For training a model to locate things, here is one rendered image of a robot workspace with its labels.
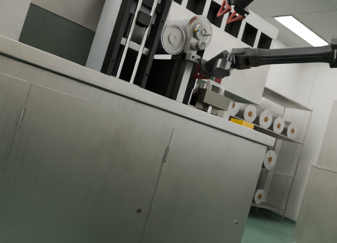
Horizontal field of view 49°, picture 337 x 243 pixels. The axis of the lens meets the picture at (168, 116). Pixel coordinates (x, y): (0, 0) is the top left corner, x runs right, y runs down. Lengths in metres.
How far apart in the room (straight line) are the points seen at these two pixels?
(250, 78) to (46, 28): 1.29
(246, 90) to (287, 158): 4.32
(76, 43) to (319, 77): 5.44
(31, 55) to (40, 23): 0.67
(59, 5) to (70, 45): 0.17
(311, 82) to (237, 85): 4.52
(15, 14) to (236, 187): 1.03
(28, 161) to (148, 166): 0.39
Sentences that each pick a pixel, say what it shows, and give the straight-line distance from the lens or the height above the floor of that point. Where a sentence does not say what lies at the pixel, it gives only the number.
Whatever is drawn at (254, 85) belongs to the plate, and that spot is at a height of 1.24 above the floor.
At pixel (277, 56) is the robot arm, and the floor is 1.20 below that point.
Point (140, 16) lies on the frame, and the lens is 1.32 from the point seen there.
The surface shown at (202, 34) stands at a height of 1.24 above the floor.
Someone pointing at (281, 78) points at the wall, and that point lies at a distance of 6.50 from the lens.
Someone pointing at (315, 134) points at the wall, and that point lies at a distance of 6.45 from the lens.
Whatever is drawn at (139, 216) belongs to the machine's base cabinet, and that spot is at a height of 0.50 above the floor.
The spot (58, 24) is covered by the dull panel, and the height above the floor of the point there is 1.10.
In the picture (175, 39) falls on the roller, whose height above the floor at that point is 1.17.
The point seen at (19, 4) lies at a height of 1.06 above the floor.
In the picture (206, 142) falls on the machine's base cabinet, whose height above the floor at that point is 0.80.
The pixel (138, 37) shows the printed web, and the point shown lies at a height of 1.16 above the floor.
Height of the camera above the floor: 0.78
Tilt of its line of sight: 3 degrees up
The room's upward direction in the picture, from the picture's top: 16 degrees clockwise
